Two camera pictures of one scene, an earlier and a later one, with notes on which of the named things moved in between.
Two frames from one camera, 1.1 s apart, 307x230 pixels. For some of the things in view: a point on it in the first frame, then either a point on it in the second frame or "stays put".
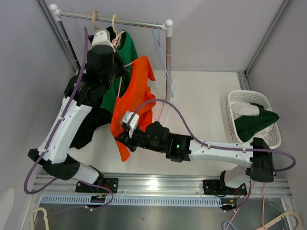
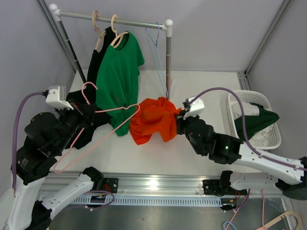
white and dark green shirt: (252, 120) stays put
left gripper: (117, 58) to (88, 111)
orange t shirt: (137, 97) to (153, 116)
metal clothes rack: (167, 26) stays put
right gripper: (125, 139) to (181, 121)
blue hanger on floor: (229, 222) stays put
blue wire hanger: (161, 56) to (156, 43)
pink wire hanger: (113, 40) to (71, 146)
